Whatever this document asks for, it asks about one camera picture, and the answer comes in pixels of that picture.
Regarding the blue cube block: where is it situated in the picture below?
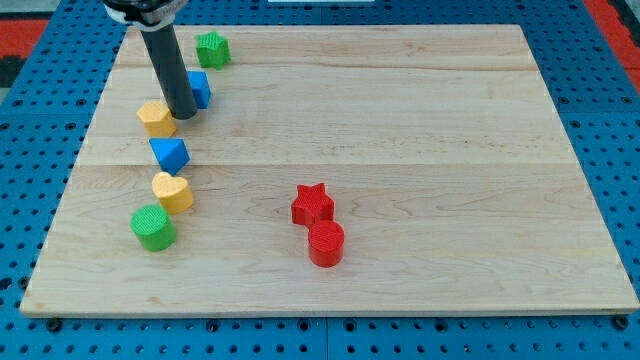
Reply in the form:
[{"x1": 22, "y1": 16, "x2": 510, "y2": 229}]
[{"x1": 187, "y1": 71, "x2": 211, "y2": 109}]

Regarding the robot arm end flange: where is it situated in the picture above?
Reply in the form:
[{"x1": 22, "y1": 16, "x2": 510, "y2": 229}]
[{"x1": 102, "y1": 0, "x2": 189, "y2": 32}]

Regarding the red star block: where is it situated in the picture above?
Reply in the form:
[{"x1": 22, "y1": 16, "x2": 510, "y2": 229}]
[{"x1": 291, "y1": 183, "x2": 335, "y2": 228}]

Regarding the green star block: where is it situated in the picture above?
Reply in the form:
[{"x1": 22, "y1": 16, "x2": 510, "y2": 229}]
[{"x1": 196, "y1": 31, "x2": 231, "y2": 70}]

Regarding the light wooden board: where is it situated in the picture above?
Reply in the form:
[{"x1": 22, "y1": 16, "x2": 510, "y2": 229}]
[{"x1": 20, "y1": 25, "x2": 639, "y2": 319}]

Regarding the red cylinder block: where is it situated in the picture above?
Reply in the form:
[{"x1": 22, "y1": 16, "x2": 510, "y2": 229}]
[{"x1": 308, "y1": 220, "x2": 345, "y2": 268}]

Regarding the yellow heart block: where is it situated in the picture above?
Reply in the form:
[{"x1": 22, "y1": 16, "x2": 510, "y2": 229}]
[{"x1": 151, "y1": 172, "x2": 195, "y2": 214}]

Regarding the blue triangle block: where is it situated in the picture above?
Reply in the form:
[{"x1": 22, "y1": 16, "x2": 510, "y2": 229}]
[{"x1": 149, "y1": 138, "x2": 191, "y2": 175}]

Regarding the green cylinder block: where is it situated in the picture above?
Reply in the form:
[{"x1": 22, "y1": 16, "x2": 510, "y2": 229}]
[{"x1": 130, "y1": 205, "x2": 176, "y2": 252}]

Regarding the yellow hexagon block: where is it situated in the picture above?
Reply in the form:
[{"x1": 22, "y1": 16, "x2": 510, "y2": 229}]
[{"x1": 136, "y1": 101, "x2": 177, "y2": 137}]

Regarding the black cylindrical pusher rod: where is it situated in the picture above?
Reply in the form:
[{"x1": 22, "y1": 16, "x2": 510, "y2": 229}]
[{"x1": 141, "y1": 24, "x2": 198, "y2": 120}]

